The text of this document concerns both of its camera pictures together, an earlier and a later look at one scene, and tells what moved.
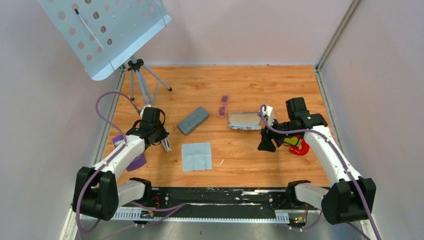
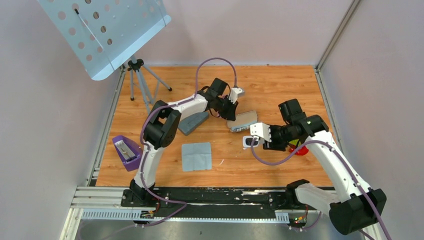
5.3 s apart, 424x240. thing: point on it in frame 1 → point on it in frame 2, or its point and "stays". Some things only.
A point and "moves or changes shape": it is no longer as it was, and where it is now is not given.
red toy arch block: x=304 y=149 stays
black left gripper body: x=161 y=133 → x=226 y=107
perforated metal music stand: x=105 y=36 stays
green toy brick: x=293 y=141 stays
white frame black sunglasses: x=166 y=143 moves or changes shape
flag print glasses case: x=244 y=120 stays
